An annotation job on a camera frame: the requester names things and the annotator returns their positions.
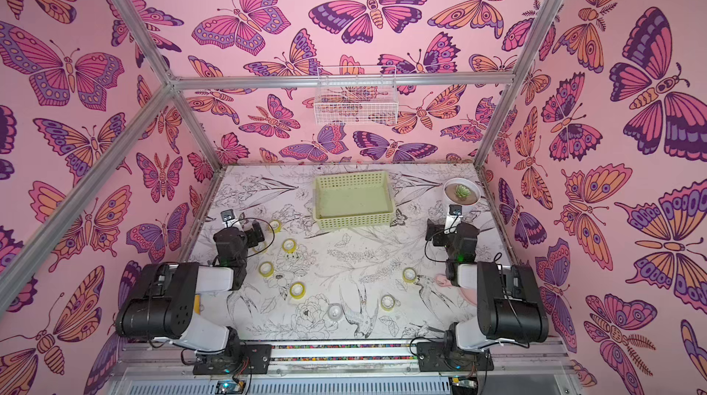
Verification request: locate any yellow tape roll one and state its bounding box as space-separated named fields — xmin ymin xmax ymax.
xmin=269 ymin=219 xmax=282 ymax=233

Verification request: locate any yellow tape roll three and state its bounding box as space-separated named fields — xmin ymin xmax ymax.
xmin=258 ymin=262 xmax=274 ymax=278

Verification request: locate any yellow tape roll two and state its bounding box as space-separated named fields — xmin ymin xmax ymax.
xmin=282 ymin=239 xmax=298 ymax=253

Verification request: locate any yellow tape roll six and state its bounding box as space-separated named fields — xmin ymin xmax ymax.
xmin=401 ymin=267 xmax=418 ymax=284

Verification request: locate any yellow tape roll four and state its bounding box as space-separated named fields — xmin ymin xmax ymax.
xmin=289 ymin=282 xmax=307 ymax=299

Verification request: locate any green plastic storage basket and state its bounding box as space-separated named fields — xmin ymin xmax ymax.
xmin=313 ymin=170 xmax=396 ymax=231

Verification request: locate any yellow tape roll five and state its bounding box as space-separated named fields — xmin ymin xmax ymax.
xmin=380 ymin=294 xmax=398 ymax=311

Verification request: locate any clear white tape roll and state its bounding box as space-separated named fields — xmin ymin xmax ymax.
xmin=327 ymin=303 xmax=344 ymax=322

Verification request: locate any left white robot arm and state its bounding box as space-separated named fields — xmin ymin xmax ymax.
xmin=114 ymin=210 xmax=270 ymax=373

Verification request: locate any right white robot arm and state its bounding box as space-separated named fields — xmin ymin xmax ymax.
xmin=419 ymin=205 xmax=550 ymax=370

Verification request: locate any white pot with succulent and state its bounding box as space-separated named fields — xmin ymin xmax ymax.
xmin=443 ymin=178 xmax=482 ymax=207

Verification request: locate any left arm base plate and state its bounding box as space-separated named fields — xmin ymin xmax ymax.
xmin=193 ymin=343 xmax=272 ymax=377

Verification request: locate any white wire wall basket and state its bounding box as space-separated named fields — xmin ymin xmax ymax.
xmin=311 ymin=66 xmax=400 ymax=126

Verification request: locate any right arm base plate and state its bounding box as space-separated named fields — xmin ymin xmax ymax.
xmin=411 ymin=341 xmax=495 ymax=374

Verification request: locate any aluminium front rail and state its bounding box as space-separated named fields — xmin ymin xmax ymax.
xmin=103 ymin=339 xmax=583 ymax=394

